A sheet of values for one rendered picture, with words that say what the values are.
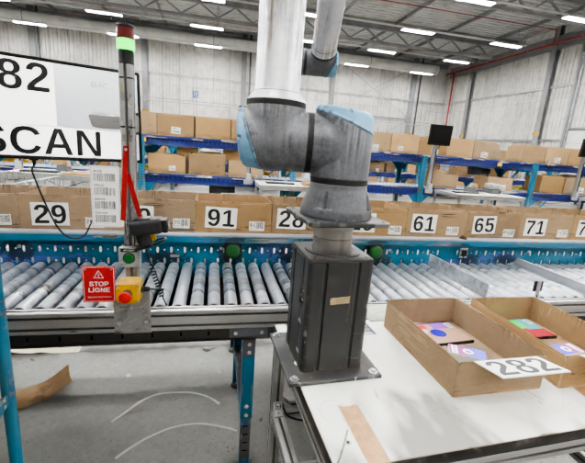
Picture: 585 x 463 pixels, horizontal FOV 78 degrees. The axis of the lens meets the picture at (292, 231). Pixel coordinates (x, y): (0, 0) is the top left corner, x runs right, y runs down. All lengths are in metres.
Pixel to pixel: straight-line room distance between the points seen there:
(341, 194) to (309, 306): 0.29
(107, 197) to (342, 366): 0.88
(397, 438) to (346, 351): 0.25
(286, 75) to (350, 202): 0.34
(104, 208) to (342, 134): 0.80
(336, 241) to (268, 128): 0.33
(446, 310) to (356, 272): 0.59
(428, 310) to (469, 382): 0.40
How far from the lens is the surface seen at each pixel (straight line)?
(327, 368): 1.05
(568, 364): 1.28
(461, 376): 1.07
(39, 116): 1.39
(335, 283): 0.94
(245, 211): 1.88
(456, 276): 2.02
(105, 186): 1.30
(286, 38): 0.94
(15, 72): 1.41
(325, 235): 0.94
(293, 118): 0.90
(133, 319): 1.41
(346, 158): 0.89
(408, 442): 0.92
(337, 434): 0.90
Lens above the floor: 1.34
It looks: 13 degrees down
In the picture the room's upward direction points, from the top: 4 degrees clockwise
